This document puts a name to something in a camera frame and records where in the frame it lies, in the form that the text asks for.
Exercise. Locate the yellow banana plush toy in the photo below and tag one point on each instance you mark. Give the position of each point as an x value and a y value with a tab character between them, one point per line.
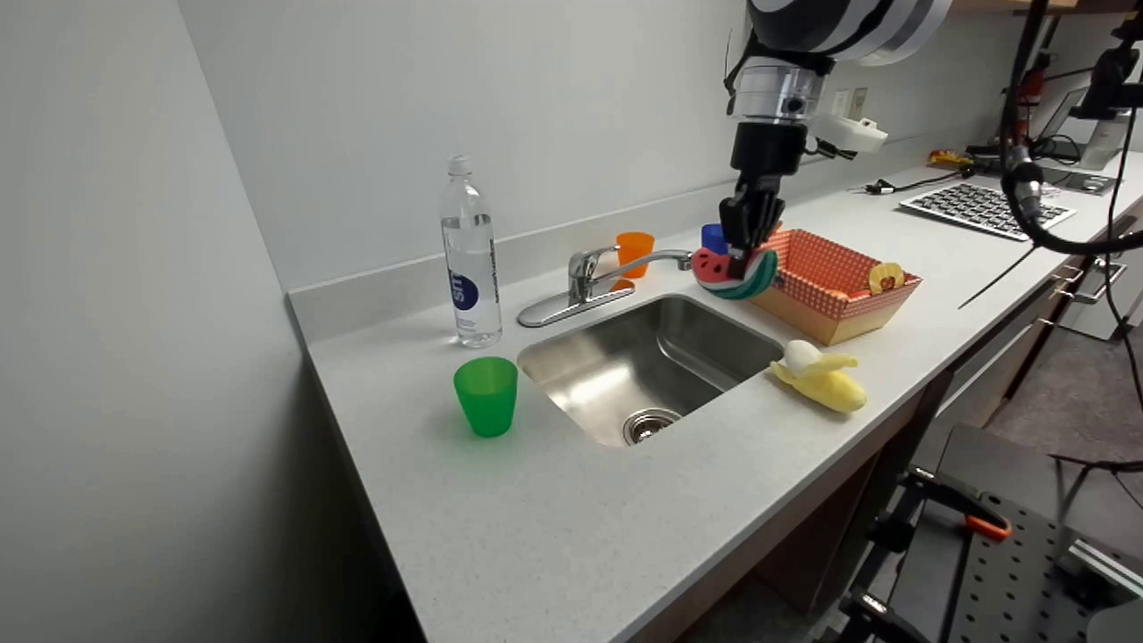
827	385

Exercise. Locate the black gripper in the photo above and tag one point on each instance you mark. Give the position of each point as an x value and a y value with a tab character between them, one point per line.
766	163

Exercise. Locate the green plastic cup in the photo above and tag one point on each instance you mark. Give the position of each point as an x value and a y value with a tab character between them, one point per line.
488	398

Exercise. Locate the grey perforated cart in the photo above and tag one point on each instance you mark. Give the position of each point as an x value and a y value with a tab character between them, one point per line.
1022	560

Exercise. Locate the yellow hand tool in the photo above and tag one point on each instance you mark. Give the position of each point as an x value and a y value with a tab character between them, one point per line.
950	158

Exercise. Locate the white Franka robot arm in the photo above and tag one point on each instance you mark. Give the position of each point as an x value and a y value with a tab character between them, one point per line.
835	24

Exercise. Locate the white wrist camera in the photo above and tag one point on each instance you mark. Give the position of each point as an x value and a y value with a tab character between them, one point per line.
860	129

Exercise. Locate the stainless steel sink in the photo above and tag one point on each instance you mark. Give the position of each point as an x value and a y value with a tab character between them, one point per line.
665	351

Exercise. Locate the clear plastic water bottle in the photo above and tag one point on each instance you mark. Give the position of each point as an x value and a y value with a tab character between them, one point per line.
473	273

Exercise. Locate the watermelon plush toy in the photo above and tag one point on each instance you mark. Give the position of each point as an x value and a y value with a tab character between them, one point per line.
746	282

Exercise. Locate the orange plastic cup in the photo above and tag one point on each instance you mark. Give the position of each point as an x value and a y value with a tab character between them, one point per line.
635	253

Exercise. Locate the red background object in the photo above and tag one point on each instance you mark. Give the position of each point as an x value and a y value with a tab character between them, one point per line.
1035	91

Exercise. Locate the red plastic basket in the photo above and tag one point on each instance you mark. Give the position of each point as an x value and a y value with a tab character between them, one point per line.
835	305

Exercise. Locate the open laptop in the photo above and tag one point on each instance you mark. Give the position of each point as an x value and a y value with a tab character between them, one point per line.
1077	157

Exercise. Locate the chrome faucet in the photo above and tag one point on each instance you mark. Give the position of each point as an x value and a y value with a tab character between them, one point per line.
586	282

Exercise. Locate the grey computer keyboard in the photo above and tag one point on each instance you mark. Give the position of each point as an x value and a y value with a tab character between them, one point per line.
969	210

